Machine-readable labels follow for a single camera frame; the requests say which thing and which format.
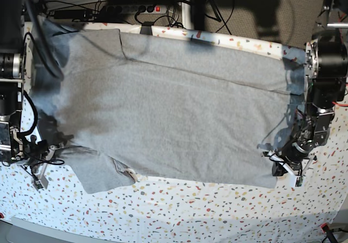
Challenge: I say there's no grey T-shirt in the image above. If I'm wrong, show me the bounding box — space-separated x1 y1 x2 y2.
32 21 305 194

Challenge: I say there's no terrazzo pattern tablecloth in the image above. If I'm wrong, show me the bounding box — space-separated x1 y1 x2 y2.
1 24 347 242

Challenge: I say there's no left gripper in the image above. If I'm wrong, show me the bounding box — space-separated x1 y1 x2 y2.
262 141 316 186

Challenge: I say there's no black table clip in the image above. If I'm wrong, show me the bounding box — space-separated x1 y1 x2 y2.
140 21 154 35

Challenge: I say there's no white power strip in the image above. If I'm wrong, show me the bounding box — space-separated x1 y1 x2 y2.
100 5 167 15

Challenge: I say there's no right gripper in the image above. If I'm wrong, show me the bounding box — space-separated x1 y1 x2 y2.
10 135 65 189

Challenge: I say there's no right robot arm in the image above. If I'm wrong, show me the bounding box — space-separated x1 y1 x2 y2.
1 0 64 190

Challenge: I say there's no red table clamp right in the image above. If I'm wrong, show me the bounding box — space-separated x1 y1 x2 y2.
320 223 330 234

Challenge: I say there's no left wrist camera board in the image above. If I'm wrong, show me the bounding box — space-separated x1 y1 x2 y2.
295 176 303 187

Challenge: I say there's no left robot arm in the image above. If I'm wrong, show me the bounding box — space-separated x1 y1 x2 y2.
263 0 347 188

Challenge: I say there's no white table leg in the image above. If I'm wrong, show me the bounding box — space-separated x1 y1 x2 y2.
181 2 193 29

